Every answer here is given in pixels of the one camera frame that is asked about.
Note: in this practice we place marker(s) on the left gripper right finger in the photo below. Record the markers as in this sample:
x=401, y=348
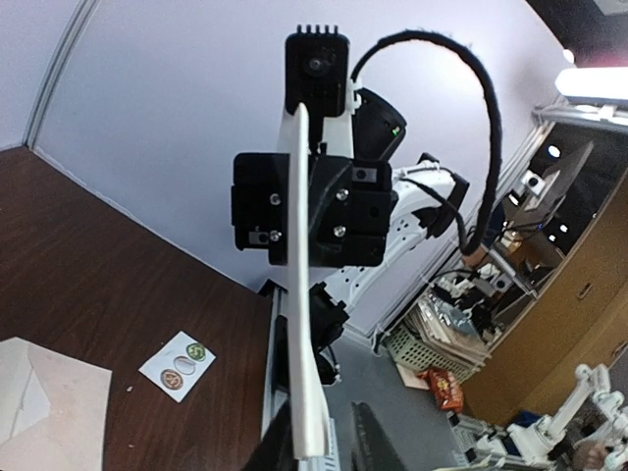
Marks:
x=371, y=450

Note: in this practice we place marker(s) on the white paper sheet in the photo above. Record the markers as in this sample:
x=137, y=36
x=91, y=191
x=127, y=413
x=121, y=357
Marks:
x=309, y=409

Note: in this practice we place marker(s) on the white ceiling light fixture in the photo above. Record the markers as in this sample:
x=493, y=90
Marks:
x=594, y=85

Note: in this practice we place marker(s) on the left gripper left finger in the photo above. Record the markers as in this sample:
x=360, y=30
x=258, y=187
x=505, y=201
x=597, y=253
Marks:
x=275, y=451

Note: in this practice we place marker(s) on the right aluminium frame post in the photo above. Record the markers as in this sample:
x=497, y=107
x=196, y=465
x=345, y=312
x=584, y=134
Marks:
x=71, y=34

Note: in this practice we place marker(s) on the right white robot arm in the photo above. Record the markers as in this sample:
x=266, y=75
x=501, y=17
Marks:
x=428, y=198

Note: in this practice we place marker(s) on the white plastic basket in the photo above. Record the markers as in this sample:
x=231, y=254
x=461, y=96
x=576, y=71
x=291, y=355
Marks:
x=434, y=334

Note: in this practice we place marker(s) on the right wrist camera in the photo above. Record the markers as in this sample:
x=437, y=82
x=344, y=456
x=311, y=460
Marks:
x=317, y=77

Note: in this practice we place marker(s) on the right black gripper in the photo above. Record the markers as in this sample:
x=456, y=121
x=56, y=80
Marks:
x=349, y=208

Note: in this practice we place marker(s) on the wooden cabinet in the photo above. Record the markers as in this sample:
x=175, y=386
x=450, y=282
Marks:
x=533, y=368

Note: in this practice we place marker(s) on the sticker sheet with three seals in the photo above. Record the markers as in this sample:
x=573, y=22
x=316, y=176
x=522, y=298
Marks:
x=177, y=367

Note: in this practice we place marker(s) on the orange snack bag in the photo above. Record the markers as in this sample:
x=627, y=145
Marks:
x=446, y=389

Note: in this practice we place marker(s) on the beige paper envelope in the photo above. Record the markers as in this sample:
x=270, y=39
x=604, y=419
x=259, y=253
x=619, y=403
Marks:
x=53, y=409

